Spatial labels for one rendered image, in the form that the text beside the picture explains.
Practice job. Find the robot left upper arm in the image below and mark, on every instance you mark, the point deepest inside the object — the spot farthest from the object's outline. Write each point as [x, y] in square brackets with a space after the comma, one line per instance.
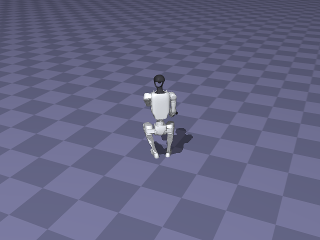
[147, 98]

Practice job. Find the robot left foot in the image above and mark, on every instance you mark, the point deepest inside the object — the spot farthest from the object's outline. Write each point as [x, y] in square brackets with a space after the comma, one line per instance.
[156, 155]

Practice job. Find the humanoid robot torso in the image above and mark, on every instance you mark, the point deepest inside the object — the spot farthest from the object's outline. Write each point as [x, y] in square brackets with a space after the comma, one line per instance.
[160, 108]

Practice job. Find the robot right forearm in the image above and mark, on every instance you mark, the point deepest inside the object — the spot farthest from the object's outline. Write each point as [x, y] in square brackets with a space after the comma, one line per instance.
[172, 114]

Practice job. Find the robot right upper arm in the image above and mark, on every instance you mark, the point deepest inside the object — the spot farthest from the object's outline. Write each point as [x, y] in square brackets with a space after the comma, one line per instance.
[173, 102]

